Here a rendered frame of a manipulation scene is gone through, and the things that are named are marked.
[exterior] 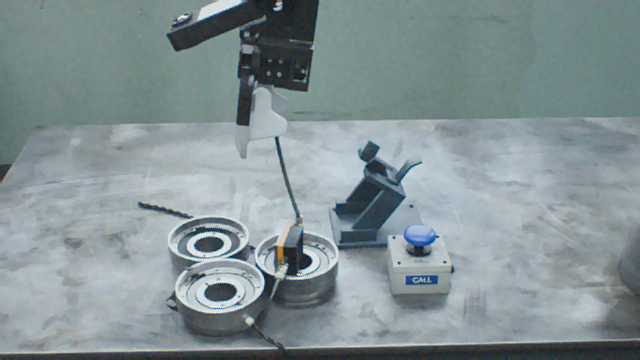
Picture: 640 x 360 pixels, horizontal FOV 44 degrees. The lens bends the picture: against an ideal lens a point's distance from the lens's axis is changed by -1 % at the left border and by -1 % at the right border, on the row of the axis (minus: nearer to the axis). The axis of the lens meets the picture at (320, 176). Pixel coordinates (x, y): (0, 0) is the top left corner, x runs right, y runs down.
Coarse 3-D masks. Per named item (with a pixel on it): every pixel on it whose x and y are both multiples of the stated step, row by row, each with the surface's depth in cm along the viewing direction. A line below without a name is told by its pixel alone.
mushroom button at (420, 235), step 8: (416, 224) 100; (408, 232) 99; (416, 232) 98; (424, 232) 98; (432, 232) 99; (408, 240) 98; (416, 240) 98; (424, 240) 98; (432, 240) 98; (416, 248) 100
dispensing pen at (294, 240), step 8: (296, 216) 103; (296, 224) 103; (288, 232) 99; (296, 232) 99; (288, 240) 97; (296, 240) 97; (288, 248) 96; (296, 248) 96; (288, 256) 97; (296, 256) 97; (280, 264) 96; (288, 264) 96; (296, 264) 97; (280, 272) 94; (288, 272) 98; (296, 272) 98; (280, 280) 94; (272, 296) 91
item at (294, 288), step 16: (272, 240) 104; (304, 240) 105; (320, 240) 104; (256, 256) 100; (304, 256) 103; (336, 256) 100; (304, 272) 99; (320, 272) 97; (336, 272) 100; (272, 288) 98; (288, 288) 97; (304, 288) 97; (320, 288) 98
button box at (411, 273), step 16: (400, 240) 102; (400, 256) 99; (416, 256) 99; (432, 256) 99; (400, 272) 98; (416, 272) 98; (432, 272) 98; (448, 272) 98; (400, 288) 99; (416, 288) 99; (432, 288) 99; (448, 288) 99
